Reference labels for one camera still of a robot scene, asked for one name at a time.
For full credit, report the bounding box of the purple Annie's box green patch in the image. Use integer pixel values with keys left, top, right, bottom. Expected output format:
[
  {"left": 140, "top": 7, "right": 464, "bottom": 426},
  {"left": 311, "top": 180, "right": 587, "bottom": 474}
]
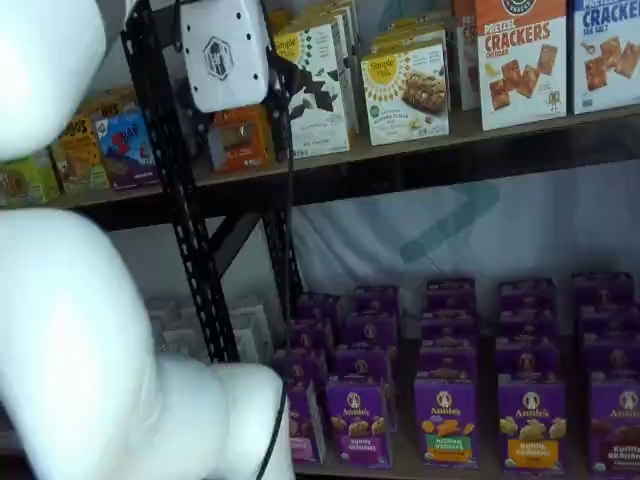
[
  {"left": 418, "top": 343, "right": 477, "bottom": 384},
  {"left": 422, "top": 309, "right": 479, "bottom": 347},
  {"left": 426, "top": 277, "right": 477, "bottom": 314},
  {"left": 413, "top": 377, "right": 480, "bottom": 470}
]

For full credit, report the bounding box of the white backdrop cloth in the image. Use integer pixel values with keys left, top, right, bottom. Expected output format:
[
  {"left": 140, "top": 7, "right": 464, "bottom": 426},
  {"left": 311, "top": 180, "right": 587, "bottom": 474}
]
[{"left": 292, "top": 159, "right": 640, "bottom": 351}]

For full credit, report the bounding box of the orange cracker box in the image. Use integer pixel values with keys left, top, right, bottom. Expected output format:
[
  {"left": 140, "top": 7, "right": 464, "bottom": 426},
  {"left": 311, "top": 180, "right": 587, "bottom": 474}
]
[{"left": 212, "top": 105, "right": 272, "bottom": 174}]

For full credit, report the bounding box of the Simple Mills yellow bar box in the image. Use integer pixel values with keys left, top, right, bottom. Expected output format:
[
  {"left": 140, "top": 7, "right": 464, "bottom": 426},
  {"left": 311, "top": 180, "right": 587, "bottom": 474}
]
[
  {"left": 369, "top": 17, "right": 454, "bottom": 52},
  {"left": 360, "top": 42, "right": 452, "bottom": 147}
]

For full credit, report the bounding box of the purple Annie's box pink patch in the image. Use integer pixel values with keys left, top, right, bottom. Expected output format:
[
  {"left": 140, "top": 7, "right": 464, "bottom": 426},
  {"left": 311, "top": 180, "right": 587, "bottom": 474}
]
[
  {"left": 283, "top": 378, "right": 327, "bottom": 466},
  {"left": 294, "top": 292, "right": 346, "bottom": 324},
  {"left": 285, "top": 317, "right": 335, "bottom": 351},
  {"left": 272, "top": 345, "right": 326, "bottom": 389}
]

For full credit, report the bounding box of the purple Annie's box violet patch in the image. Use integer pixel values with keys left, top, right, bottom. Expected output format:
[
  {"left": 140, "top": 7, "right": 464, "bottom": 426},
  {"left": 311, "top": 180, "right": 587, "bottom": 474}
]
[
  {"left": 343, "top": 312, "right": 400, "bottom": 347},
  {"left": 352, "top": 284, "right": 401, "bottom": 317},
  {"left": 333, "top": 342, "right": 397, "bottom": 382},
  {"left": 325, "top": 375, "right": 393, "bottom": 469}
]

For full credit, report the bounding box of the blue pretzel crackers salt box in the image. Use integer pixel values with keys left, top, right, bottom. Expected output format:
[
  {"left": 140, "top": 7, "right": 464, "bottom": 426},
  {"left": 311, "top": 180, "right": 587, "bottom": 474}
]
[{"left": 569, "top": 0, "right": 640, "bottom": 116}]

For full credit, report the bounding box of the yellow snack box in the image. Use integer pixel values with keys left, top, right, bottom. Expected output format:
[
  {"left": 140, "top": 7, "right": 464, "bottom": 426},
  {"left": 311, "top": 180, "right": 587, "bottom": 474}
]
[
  {"left": 49, "top": 102, "right": 111, "bottom": 197},
  {"left": 89, "top": 89, "right": 134, "bottom": 119}
]

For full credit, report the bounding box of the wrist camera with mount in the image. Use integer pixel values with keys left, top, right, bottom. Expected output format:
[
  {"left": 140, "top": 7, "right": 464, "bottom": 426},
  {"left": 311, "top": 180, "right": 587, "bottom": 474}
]
[{"left": 267, "top": 47, "right": 301, "bottom": 121}]

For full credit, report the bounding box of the black metal rack with Annie's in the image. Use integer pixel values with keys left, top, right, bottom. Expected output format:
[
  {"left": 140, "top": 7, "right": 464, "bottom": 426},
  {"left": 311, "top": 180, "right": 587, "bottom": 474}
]
[{"left": 122, "top": 0, "right": 640, "bottom": 366}]

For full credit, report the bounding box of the wooden shelf board under Zbar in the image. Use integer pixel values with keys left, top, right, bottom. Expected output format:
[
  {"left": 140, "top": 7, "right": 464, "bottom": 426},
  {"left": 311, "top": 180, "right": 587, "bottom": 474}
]
[{"left": 0, "top": 179, "right": 166, "bottom": 209}]

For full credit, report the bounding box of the purple Annie's box brown patch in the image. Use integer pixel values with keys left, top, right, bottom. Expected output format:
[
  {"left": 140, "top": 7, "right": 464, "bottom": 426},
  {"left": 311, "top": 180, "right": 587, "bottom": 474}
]
[
  {"left": 587, "top": 372, "right": 640, "bottom": 474},
  {"left": 571, "top": 272, "right": 636, "bottom": 309},
  {"left": 578, "top": 304, "right": 640, "bottom": 344},
  {"left": 581, "top": 338, "right": 640, "bottom": 377}
]

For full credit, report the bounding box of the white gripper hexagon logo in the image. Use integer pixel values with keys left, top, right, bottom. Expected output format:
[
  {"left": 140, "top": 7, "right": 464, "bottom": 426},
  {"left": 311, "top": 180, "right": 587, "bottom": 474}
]
[{"left": 179, "top": 0, "right": 272, "bottom": 172}]

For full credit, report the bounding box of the Simple Mills mint chocolate box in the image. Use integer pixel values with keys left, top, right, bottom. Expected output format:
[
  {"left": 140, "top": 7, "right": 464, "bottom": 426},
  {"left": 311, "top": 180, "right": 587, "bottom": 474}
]
[
  {"left": 267, "top": 0, "right": 362, "bottom": 142},
  {"left": 273, "top": 23, "right": 351, "bottom": 160}
]

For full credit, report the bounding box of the wooden shelf board under crackers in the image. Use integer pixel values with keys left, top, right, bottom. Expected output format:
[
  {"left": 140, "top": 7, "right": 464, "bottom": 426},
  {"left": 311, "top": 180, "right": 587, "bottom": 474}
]
[{"left": 194, "top": 102, "right": 640, "bottom": 189}]

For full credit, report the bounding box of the purple Annie's box yellow patch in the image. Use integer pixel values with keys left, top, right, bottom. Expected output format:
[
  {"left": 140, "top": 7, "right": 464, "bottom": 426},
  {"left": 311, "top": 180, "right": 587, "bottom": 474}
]
[
  {"left": 498, "top": 278, "right": 557, "bottom": 314},
  {"left": 496, "top": 308, "right": 560, "bottom": 346},
  {"left": 494, "top": 342, "right": 562, "bottom": 387},
  {"left": 497, "top": 382, "right": 569, "bottom": 473}
]

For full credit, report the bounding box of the green snack box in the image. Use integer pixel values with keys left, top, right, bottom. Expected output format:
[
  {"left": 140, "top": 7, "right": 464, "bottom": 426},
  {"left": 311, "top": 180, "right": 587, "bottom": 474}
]
[{"left": 0, "top": 149, "right": 61, "bottom": 207}]

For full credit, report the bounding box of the white crackers box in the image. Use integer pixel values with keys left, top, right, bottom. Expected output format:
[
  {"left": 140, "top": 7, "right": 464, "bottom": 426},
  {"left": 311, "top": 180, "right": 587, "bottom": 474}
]
[{"left": 452, "top": 0, "right": 570, "bottom": 133}]

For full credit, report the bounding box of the white patterned carton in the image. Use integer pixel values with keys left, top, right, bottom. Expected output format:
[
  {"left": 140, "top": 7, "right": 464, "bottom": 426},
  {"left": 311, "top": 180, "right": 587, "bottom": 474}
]
[
  {"left": 234, "top": 324, "right": 275, "bottom": 366},
  {"left": 229, "top": 294, "right": 271, "bottom": 331}
]

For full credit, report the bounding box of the blue Zbar chocolate chip box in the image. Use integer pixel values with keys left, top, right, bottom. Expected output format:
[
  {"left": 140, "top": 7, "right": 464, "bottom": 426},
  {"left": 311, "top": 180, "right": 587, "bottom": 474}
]
[{"left": 94, "top": 105, "right": 162, "bottom": 192}]

